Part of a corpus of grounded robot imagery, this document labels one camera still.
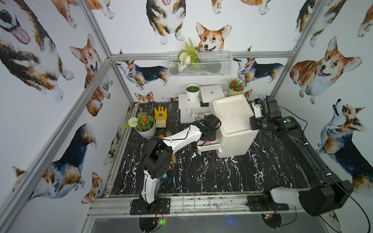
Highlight orange flower white pot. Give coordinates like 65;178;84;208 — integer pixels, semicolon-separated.
122;109;156;138

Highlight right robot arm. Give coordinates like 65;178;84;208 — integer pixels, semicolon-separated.
250;99;353;216

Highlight red flower pot plant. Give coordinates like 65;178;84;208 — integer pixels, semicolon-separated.
227;78;244;97

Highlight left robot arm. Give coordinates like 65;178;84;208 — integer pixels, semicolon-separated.
140;114;221;205

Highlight green fern white flowers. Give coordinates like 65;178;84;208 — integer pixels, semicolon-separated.
177;38;199;73

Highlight gold brown microphone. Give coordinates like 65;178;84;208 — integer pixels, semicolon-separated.
165;131;178;166

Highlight white stepped display stand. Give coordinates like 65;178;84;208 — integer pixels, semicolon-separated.
178;85;225;124

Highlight yellow work glove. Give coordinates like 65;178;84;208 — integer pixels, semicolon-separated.
154;106;168;128

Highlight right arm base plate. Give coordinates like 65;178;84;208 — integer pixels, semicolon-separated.
246;194;289;212

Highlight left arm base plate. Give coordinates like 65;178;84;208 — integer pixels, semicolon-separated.
130;198;171;216

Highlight white cup green top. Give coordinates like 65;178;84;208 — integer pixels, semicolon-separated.
186;84;200;101

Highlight white drawer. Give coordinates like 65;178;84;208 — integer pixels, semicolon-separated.
193;113;221;155

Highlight white drawer cabinet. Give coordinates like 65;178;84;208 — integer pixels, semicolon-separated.
212;95;259;158

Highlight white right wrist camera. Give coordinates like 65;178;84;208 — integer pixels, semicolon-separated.
252;102;262;118

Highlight white wire wall basket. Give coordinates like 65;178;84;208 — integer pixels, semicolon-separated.
167;51;233;77

